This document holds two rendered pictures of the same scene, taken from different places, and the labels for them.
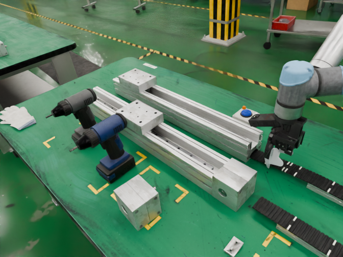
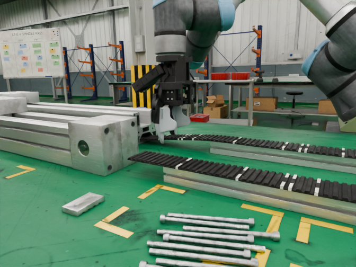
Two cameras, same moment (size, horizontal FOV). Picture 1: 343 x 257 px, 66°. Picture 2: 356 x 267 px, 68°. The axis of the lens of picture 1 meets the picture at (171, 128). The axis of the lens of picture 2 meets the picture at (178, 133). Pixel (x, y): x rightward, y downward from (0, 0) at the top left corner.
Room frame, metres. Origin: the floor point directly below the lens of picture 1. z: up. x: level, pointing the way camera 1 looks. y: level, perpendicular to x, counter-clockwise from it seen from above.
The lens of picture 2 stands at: (-0.02, -0.15, 0.96)
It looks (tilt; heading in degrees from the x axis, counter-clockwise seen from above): 13 degrees down; 342
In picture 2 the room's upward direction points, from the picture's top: 1 degrees counter-clockwise
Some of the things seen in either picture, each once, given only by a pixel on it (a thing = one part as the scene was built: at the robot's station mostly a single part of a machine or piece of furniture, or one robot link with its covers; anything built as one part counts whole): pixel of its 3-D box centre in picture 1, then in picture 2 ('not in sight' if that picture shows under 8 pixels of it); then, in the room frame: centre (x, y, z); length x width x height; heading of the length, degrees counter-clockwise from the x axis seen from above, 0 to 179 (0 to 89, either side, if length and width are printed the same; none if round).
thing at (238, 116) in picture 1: (244, 121); not in sight; (0.85, -0.30, 0.81); 0.10 x 0.08 x 0.06; 131
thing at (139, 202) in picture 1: (141, 199); not in sight; (0.50, 0.11, 0.83); 0.11 x 0.10 x 0.10; 127
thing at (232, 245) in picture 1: (233, 247); (83, 203); (0.35, -0.13, 0.78); 0.05 x 0.03 x 0.01; 134
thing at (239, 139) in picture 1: (174, 108); (55, 117); (0.99, -0.02, 0.82); 0.80 x 0.10 x 0.09; 41
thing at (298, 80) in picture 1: (295, 83); (170, 11); (0.62, -0.35, 1.10); 0.09 x 0.08 x 0.11; 88
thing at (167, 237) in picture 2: not in sight; (212, 243); (0.21, -0.26, 0.78); 0.11 x 0.01 x 0.01; 61
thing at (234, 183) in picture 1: (236, 181); (109, 141); (0.53, -0.18, 0.83); 0.12 x 0.09 x 0.10; 131
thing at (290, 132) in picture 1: (286, 131); (174, 81); (0.61, -0.35, 0.94); 0.09 x 0.08 x 0.12; 41
